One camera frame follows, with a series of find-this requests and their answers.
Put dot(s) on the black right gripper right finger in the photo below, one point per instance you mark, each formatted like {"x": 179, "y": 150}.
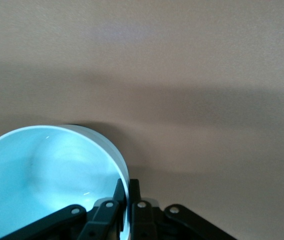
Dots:
{"x": 144, "y": 220}

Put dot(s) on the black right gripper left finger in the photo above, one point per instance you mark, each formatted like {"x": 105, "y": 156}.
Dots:
{"x": 101, "y": 220}

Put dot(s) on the light blue plastic bowl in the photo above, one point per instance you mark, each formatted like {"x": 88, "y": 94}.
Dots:
{"x": 44, "y": 175}

